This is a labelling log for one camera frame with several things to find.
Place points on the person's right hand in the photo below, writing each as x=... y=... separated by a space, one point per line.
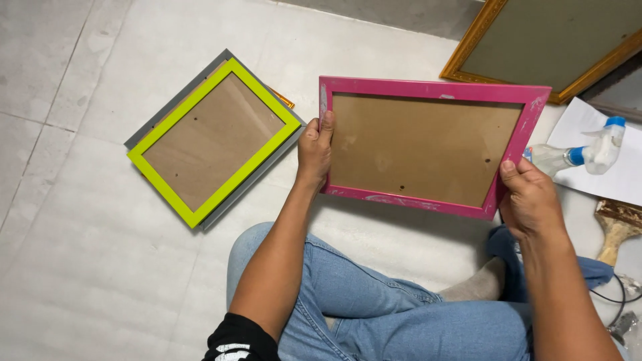
x=529 y=200

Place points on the person's left hand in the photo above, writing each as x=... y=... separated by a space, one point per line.
x=314 y=150

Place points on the pink picture frame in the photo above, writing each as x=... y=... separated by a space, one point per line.
x=426 y=145

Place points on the blue cloth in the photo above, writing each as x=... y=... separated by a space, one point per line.
x=506 y=260

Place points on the clear spray bottle blue cap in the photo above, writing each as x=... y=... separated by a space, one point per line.
x=582 y=153

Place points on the white paper sheet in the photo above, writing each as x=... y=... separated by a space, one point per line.
x=612 y=165

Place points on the wooden paint brush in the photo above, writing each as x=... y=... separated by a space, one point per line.
x=617 y=228

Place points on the person's grey sock foot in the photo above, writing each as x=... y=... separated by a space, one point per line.
x=476 y=288

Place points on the dark framed panel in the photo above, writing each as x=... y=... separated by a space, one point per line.
x=614 y=90

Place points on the clear plastic wrap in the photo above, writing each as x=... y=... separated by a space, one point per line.
x=629 y=321

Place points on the person's blue jeans legs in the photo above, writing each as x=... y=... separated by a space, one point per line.
x=381 y=316

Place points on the person's black sleeve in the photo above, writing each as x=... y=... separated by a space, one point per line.
x=240 y=341

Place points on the grey picture frame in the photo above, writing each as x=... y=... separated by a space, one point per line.
x=261 y=175

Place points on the orange picture frame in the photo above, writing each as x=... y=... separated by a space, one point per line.
x=283 y=99

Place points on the lime green picture frame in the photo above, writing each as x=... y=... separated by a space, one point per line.
x=213 y=143

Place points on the large gold picture frame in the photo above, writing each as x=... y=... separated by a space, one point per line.
x=546 y=45

